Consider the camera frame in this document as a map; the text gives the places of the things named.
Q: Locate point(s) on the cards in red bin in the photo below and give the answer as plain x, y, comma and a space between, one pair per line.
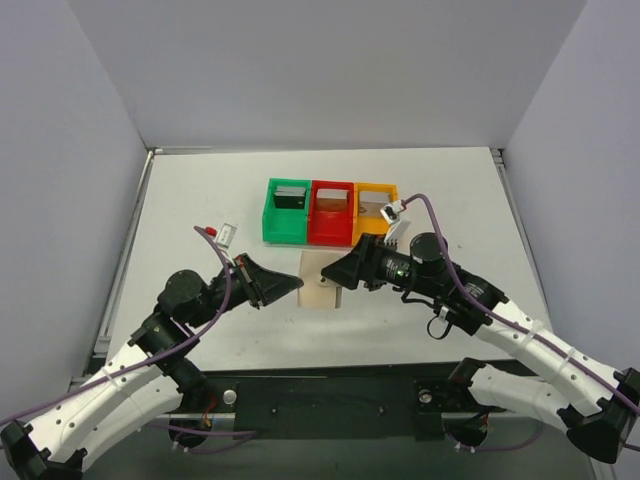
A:
332, 200

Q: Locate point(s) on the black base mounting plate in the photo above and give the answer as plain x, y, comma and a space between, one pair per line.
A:
326, 403

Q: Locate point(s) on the red plastic bin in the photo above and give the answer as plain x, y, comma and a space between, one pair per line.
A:
330, 228

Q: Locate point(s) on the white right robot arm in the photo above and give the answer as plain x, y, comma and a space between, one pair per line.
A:
595, 405

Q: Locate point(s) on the black cards in green bin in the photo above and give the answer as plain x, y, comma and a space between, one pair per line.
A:
290, 197

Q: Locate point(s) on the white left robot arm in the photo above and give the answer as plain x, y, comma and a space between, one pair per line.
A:
148, 376

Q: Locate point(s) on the green plastic bin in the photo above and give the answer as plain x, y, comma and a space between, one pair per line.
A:
280, 226

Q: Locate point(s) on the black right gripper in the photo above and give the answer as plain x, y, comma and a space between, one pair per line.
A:
369, 261

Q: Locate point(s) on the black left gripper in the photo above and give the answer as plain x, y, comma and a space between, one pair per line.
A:
249, 281

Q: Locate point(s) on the beige leather card holder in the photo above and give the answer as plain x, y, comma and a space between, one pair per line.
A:
318, 292

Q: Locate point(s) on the yellow plastic bin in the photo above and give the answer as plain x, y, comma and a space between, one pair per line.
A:
377, 226

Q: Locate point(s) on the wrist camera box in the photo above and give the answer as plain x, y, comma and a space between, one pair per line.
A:
394, 213
225, 235

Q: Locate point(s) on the cards in yellow bin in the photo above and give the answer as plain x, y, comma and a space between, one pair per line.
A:
370, 203

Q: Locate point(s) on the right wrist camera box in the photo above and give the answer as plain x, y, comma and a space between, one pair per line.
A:
394, 213

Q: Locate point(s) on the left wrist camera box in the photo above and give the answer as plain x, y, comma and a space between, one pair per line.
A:
225, 235

